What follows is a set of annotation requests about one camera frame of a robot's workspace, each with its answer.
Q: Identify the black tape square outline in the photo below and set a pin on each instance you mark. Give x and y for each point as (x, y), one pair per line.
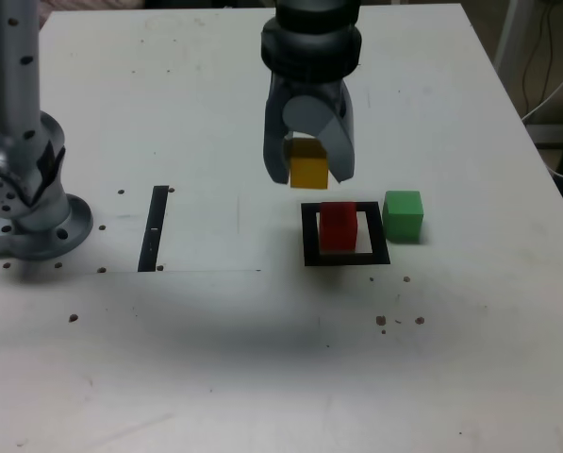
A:
(309, 236)

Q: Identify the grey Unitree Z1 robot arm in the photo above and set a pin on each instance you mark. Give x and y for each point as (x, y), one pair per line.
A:
(17, 71)

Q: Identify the white metal post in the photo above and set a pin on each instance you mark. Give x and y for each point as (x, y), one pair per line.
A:
(509, 42)

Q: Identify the pale pink cloth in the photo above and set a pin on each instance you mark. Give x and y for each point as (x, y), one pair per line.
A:
(116, 4)

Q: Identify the green cube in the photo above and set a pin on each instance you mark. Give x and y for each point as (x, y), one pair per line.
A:
(403, 217)

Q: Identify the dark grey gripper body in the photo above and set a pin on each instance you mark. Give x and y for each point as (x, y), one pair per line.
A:
(309, 87)

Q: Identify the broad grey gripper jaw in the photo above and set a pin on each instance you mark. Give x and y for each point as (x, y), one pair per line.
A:
(309, 113)

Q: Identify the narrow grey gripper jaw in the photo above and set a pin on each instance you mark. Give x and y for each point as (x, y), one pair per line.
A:
(274, 151)

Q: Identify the yellow cube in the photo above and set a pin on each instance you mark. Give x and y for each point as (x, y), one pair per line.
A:
(309, 172)

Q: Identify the black tape strip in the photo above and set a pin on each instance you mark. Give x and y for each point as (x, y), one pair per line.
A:
(151, 212)

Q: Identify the red cube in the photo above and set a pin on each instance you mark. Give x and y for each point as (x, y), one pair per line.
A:
(337, 231)

